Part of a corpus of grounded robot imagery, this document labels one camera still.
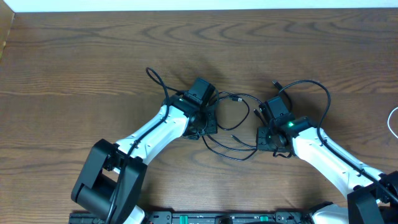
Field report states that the white USB cable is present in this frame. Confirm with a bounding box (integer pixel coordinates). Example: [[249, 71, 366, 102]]
[[387, 106, 398, 140]]

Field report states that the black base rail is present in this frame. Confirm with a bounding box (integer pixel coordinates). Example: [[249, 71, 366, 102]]
[[68, 210, 315, 224]]

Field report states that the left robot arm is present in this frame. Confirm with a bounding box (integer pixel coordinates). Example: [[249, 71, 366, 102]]
[[71, 95, 216, 223]]

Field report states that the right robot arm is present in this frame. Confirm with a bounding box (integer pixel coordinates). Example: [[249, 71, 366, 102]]
[[256, 117, 397, 223]]

